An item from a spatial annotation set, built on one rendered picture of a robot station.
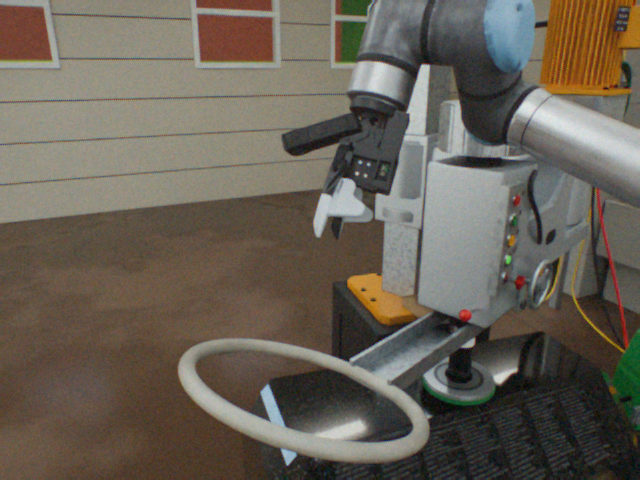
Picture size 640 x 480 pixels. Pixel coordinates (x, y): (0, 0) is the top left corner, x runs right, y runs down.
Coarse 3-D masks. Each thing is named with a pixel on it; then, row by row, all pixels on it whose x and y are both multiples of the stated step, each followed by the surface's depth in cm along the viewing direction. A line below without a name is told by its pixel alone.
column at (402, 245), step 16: (432, 80) 198; (448, 80) 208; (416, 96) 202; (432, 96) 201; (448, 96) 211; (416, 112) 204; (432, 112) 204; (416, 128) 206; (432, 128) 207; (384, 224) 230; (384, 240) 233; (400, 240) 226; (416, 240) 220; (384, 256) 235; (400, 256) 229; (416, 256) 223; (384, 272) 238; (400, 272) 231; (416, 272) 226; (384, 288) 240; (400, 288) 234; (416, 288) 229
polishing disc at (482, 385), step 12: (444, 360) 156; (432, 372) 150; (480, 372) 150; (432, 384) 144; (444, 384) 144; (456, 384) 144; (468, 384) 144; (480, 384) 144; (492, 384) 144; (444, 396) 141; (456, 396) 139; (468, 396) 139; (480, 396) 139
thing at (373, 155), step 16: (368, 112) 67; (384, 112) 65; (400, 112) 66; (368, 128) 67; (384, 128) 66; (400, 128) 66; (352, 144) 66; (368, 144) 67; (384, 144) 66; (400, 144) 66; (352, 160) 66; (368, 160) 66; (384, 160) 64; (352, 176) 66; (368, 176) 66; (384, 176) 65; (368, 192) 71; (384, 192) 69
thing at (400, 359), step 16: (432, 320) 138; (400, 336) 126; (416, 336) 133; (432, 336) 133; (448, 336) 134; (464, 336) 129; (368, 352) 117; (384, 352) 122; (400, 352) 125; (416, 352) 125; (432, 352) 117; (448, 352) 124; (368, 368) 118; (384, 368) 118; (400, 368) 118; (416, 368) 113; (400, 384) 109
